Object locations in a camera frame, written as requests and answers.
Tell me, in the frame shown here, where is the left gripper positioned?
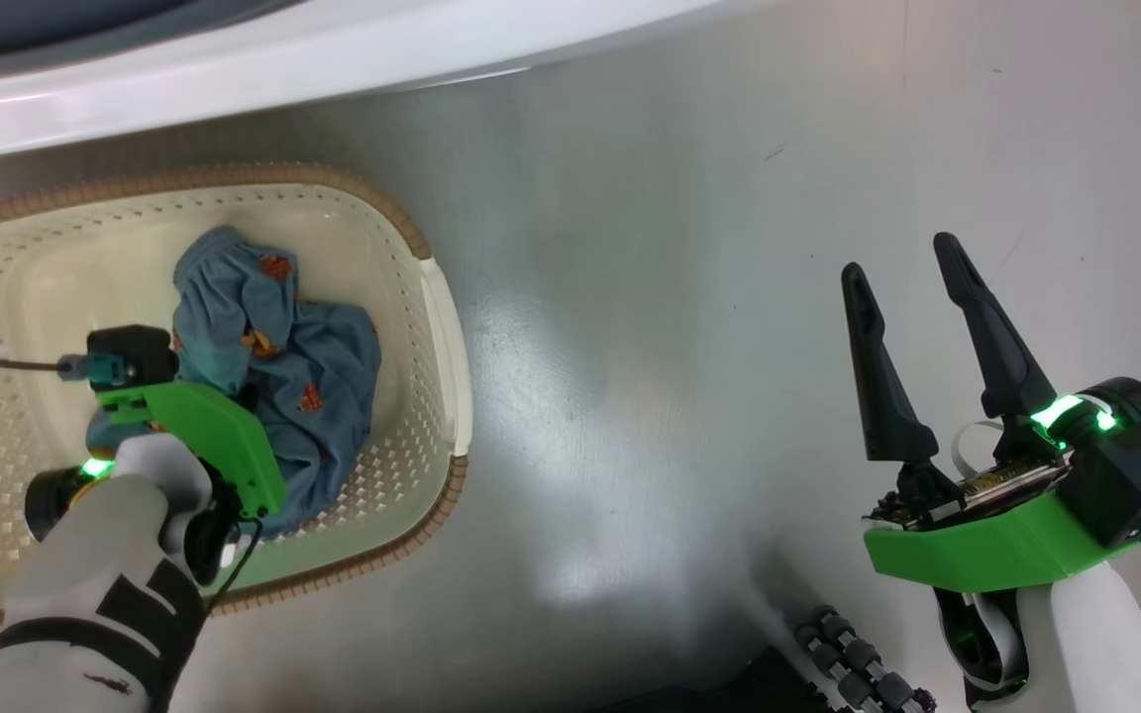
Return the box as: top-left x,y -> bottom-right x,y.
24,458 -> 116,541

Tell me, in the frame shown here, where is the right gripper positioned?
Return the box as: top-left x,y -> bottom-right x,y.
841,233 -> 1141,528

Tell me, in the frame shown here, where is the blue cartoon print garment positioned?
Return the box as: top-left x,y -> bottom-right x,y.
85,226 -> 382,541

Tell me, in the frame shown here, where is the white front-load washing machine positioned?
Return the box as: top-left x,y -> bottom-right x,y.
0,0 -> 730,164

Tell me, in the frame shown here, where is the cream laundry basket brown rim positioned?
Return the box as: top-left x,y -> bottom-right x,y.
0,163 -> 473,630

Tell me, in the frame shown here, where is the left camera cable teal plug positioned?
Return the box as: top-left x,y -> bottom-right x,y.
0,352 -> 126,387

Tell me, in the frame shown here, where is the green left camera mount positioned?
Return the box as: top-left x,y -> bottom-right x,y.
95,381 -> 287,518

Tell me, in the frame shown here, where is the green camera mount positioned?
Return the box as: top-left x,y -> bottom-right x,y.
95,381 -> 287,518
864,490 -> 1141,593

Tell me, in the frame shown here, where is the green right camera mount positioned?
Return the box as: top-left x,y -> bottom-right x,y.
864,490 -> 1141,593

